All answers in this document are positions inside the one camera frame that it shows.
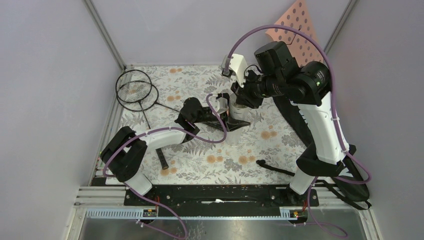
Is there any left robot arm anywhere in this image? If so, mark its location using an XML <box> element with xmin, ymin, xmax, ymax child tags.
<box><xmin>100</xmin><ymin>93</ymin><xmax>250</xmax><ymax>206</ymax></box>

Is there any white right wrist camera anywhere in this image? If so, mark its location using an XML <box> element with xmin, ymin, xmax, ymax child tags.
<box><xmin>220</xmin><ymin>53</ymin><xmax>248</xmax><ymax>88</ymax></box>

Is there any black racket bag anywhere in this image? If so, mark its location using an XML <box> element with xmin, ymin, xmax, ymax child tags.
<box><xmin>273</xmin><ymin>92</ymin><xmax>370</xmax><ymax>202</ymax></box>

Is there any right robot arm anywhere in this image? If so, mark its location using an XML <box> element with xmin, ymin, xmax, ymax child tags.
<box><xmin>222</xmin><ymin>41</ymin><xmax>350</xmax><ymax>206</ymax></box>

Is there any black badminton racket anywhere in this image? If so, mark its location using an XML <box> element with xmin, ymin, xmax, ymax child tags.
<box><xmin>114</xmin><ymin>69</ymin><xmax>170</xmax><ymax>170</ymax></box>
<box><xmin>116</xmin><ymin>81</ymin><xmax>230</xmax><ymax>133</ymax></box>

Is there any floral tablecloth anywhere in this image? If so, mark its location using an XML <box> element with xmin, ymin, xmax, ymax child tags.
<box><xmin>119</xmin><ymin>65</ymin><xmax>307</xmax><ymax>185</ymax></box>

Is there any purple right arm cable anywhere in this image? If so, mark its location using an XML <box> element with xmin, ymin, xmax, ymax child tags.
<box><xmin>222</xmin><ymin>24</ymin><xmax>373</xmax><ymax>239</ymax></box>

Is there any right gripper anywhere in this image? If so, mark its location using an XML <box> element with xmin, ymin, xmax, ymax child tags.
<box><xmin>230</xmin><ymin>67</ymin><xmax>283</xmax><ymax>110</ymax></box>

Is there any pink music stand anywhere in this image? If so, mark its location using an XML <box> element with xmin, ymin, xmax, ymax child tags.
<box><xmin>265</xmin><ymin>0</ymin><xmax>324</xmax><ymax>67</ymax></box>

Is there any white shuttlecock tube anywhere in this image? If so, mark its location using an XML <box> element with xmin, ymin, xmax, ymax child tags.
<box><xmin>225</xmin><ymin>93</ymin><xmax>250</xmax><ymax>145</ymax></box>

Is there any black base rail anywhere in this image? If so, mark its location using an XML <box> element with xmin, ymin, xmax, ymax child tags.
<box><xmin>123</xmin><ymin>184</ymin><xmax>320</xmax><ymax>222</ymax></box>

